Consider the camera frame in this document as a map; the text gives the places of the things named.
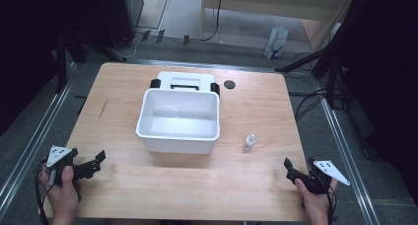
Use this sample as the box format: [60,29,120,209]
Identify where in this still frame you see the small white dropper bottle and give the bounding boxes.
[243,133,257,152]

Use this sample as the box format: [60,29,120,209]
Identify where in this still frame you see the white lid with black latches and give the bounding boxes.
[150,70,221,99]

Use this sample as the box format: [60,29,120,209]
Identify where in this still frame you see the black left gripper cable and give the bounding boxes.
[34,157,53,225]

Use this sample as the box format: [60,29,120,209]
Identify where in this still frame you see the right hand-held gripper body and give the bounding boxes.
[305,159,351,195]

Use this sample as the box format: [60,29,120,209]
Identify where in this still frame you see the person's right hand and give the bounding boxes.
[294,178,340,225]

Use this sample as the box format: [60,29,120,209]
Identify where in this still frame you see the black floor cables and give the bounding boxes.
[287,50,333,121]

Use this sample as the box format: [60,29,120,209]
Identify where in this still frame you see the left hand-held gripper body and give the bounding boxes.
[45,145,80,187]

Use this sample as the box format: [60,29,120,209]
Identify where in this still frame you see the black hanging cable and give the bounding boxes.
[198,0,225,43]

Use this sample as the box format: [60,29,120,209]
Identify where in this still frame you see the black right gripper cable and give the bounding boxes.
[324,184,339,225]

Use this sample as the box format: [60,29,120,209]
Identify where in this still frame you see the metal floor rail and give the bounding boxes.
[314,79,383,225]
[0,62,80,217]

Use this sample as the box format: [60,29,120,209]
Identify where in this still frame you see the white paper bag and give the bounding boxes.
[263,20,290,61]

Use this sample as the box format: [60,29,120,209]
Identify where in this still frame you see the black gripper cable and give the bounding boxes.
[324,184,339,225]
[34,157,53,225]

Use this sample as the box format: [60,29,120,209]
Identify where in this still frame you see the black metal stand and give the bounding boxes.
[54,27,127,95]
[275,21,349,110]

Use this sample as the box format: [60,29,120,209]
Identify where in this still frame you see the light wooden shelf unit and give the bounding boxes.
[199,0,358,52]

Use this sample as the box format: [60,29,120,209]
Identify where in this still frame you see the white plastic storage box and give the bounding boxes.
[135,88,221,156]

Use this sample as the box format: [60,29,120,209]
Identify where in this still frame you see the white floor cable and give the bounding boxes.
[111,33,143,60]

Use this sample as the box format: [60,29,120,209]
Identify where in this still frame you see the person's left hand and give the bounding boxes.
[38,165,85,225]

